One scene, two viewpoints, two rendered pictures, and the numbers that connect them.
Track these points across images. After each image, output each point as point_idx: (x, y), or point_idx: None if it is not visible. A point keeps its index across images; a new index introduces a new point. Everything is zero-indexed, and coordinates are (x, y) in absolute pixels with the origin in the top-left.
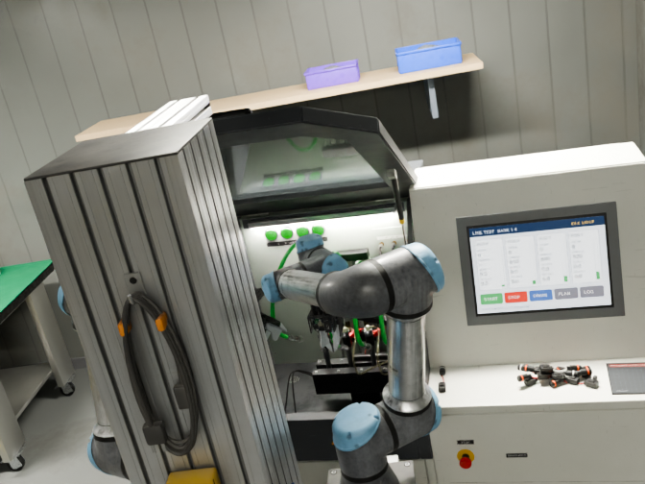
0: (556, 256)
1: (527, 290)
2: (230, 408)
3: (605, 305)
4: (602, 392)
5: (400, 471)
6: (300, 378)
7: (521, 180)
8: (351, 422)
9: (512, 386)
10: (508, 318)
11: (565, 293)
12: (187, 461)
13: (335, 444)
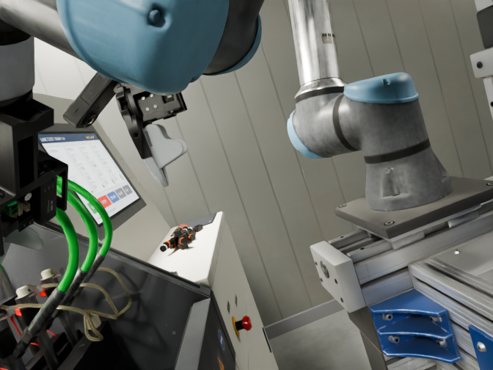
0: (97, 164)
1: (105, 194)
2: None
3: (138, 199)
4: (207, 226)
5: (357, 202)
6: None
7: (37, 95)
8: (385, 75)
9: (185, 252)
10: (114, 222)
11: (120, 193)
12: None
13: (411, 96)
